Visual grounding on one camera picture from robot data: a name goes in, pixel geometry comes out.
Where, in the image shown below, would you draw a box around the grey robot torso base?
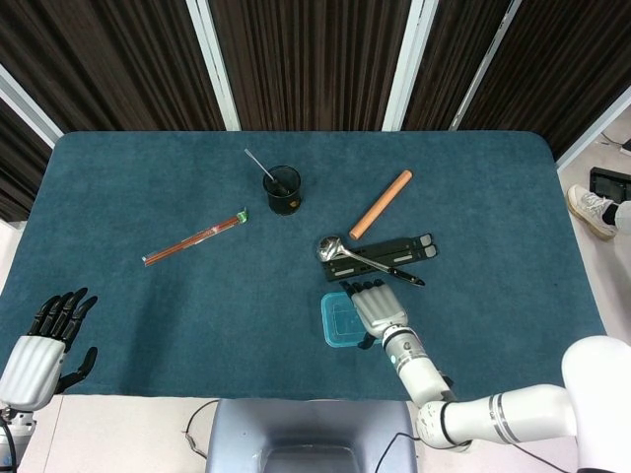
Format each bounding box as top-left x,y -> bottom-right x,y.
204,397 -> 419,473

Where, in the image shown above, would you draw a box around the black cable with loop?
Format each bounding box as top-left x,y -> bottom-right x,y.
184,398 -> 221,459

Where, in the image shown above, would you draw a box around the packaged brown chopsticks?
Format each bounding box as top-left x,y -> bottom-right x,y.
142,208 -> 249,269

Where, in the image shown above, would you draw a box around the person lower leg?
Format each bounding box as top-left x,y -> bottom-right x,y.
601,199 -> 631,238

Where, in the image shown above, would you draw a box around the black folding stand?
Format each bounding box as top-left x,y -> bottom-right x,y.
322,233 -> 439,284

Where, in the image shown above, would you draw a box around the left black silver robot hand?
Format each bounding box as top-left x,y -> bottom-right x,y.
0,288 -> 99,413

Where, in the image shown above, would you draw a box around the white sneaker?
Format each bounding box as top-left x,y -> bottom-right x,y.
566,184 -> 617,241

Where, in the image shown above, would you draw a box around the dark slatted screen panel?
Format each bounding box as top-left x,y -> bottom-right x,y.
460,0 -> 631,159
209,0 -> 413,132
0,98 -> 53,223
0,0 -> 226,134
403,0 -> 512,132

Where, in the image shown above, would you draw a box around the blue plastic lid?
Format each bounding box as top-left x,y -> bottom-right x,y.
320,290 -> 384,350

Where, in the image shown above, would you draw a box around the teal table cloth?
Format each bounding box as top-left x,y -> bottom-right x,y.
0,130 -> 621,403

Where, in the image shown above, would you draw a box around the dark green cup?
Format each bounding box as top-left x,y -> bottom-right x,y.
261,165 -> 303,217

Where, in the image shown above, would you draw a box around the white screen frame post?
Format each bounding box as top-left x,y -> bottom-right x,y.
185,0 -> 242,132
449,0 -> 523,132
0,63 -> 64,149
382,0 -> 439,132
556,86 -> 631,171

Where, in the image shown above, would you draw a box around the metal ladle black handle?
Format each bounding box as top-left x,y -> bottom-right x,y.
315,236 -> 426,288

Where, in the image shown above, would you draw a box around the thin metal stirrer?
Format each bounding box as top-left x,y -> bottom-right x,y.
244,148 -> 290,194

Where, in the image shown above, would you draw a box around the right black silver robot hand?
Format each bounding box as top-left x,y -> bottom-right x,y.
339,278 -> 410,349

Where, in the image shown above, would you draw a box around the black flat tray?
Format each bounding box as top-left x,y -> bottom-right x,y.
589,167 -> 631,201

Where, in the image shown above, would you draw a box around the wooden rolling pin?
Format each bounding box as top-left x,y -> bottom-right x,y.
348,169 -> 414,240

